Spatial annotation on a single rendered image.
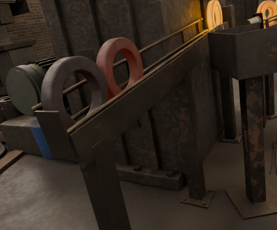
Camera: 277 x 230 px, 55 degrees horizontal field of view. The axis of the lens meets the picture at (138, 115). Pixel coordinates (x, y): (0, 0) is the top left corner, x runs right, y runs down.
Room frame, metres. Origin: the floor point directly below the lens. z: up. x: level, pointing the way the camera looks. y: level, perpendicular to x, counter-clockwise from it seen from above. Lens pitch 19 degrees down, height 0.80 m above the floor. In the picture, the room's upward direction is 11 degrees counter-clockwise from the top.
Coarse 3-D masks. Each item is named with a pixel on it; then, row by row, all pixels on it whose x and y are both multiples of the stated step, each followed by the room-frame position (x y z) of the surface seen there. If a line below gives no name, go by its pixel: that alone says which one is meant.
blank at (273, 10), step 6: (270, 0) 1.76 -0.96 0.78; (258, 6) 1.76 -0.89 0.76; (264, 6) 1.74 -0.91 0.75; (270, 6) 1.76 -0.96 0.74; (276, 6) 1.77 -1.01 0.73; (258, 12) 1.74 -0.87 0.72; (264, 12) 1.74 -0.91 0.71; (270, 12) 1.78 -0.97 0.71; (276, 12) 1.77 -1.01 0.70; (264, 18) 1.74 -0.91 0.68; (270, 24) 1.76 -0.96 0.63
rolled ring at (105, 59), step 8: (112, 40) 0.72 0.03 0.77; (120, 40) 0.74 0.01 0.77; (128, 40) 0.77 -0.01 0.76; (104, 48) 0.70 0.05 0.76; (112, 48) 0.71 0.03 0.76; (120, 48) 0.74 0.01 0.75; (128, 48) 0.77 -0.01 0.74; (136, 48) 0.80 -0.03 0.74; (104, 56) 0.69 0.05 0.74; (112, 56) 0.70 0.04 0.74; (128, 56) 0.79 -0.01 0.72; (136, 56) 0.79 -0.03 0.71; (104, 64) 0.67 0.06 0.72; (112, 64) 0.70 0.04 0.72; (128, 64) 0.81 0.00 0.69; (136, 64) 0.79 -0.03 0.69; (104, 72) 0.67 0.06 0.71; (112, 72) 0.69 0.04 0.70; (136, 72) 0.79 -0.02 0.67; (112, 80) 0.68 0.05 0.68; (136, 80) 0.78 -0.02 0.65; (112, 88) 0.68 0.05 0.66; (112, 96) 0.68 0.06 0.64
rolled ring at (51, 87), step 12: (60, 60) 0.59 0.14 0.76; (72, 60) 0.59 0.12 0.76; (84, 60) 0.62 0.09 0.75; (48, 72) 0.56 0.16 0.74; (60, 72) 0.56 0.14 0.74; (72, 72) 0.58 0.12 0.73; (84, 72) 0.63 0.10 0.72; (96, 72) 0.64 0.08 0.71; (48, 84) 0.54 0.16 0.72; (60, 84) 0.55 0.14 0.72; (96, 84) 0.64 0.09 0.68; (48, 96) 0.53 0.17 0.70; (60, 96) 0.54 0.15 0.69; (96, 96) 0.65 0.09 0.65; (108, 96) 0.66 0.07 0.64; (48, 108) 0.52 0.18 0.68; (60, 108) 0.53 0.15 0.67; (96, 108) 0.63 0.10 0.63; (72, 120) 0.55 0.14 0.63; (72, 132) 0.54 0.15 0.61
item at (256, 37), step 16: (208, 32) 1.04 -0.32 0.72; (224, 32) 1.04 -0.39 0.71; (240, 32) 1.04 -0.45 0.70; (256, 32) 0.78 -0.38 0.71; (272, 32) 0.78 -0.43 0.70; (224, 48) 0.88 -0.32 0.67; (240, 48) 0.78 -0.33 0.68; (256, 48) 0.78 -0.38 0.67; (272, 48) 0.78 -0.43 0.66; (224, 64) 0.89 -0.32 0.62; (240, 64) 0.78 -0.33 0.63; (256, 64) 0.78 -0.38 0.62; (272, 64) 0.78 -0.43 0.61; (240, 80) 0.94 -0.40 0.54; (256, 80) 0.91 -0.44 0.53; (240, 96) 0.95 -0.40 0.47; (256, 96) 0.91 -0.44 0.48; (240, 112) 0.96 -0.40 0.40; (256, 112) 0.91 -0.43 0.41; (256, 128) 0.91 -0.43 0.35; (256, 144) 0.91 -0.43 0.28; (256, 160) 0.91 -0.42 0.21; (256, 176) 0.91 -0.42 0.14; (240, 192) 0.99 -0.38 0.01; (256, 192) 0.91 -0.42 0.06; (272, 192) 0.95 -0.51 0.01; (240, 208) 0.89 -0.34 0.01; (256, 208) 0.88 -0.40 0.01; (272, 208) 0.86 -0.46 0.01
